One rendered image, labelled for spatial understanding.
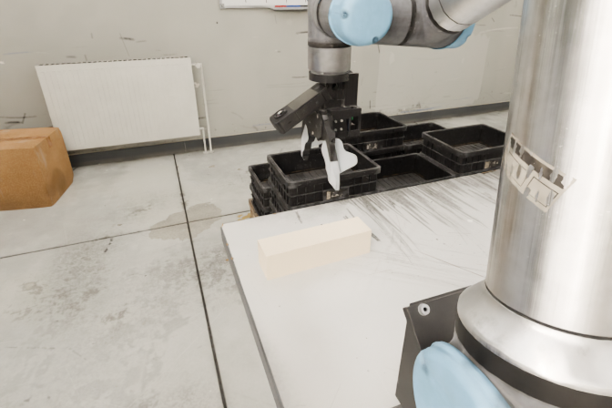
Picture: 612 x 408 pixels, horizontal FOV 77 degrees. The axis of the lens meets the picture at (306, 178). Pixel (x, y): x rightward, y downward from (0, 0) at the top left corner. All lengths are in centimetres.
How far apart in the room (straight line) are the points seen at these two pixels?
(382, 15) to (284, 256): 48
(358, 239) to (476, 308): 59
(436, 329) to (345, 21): 39
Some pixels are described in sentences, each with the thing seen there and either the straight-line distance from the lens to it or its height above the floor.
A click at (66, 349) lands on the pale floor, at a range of 184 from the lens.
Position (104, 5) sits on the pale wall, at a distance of 320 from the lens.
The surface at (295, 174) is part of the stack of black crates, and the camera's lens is 172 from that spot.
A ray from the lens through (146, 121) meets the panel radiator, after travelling 321.
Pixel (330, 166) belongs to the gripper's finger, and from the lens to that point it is 68.
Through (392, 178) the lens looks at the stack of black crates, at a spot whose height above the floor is 38.
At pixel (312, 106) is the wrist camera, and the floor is 105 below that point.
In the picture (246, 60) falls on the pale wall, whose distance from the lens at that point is 331.
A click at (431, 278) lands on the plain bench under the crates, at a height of 70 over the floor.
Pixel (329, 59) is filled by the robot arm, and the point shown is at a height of 113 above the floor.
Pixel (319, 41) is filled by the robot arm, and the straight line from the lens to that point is 66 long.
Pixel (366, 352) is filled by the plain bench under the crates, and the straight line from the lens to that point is 69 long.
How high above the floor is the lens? 123
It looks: 26 degrees down
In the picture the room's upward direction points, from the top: straight up
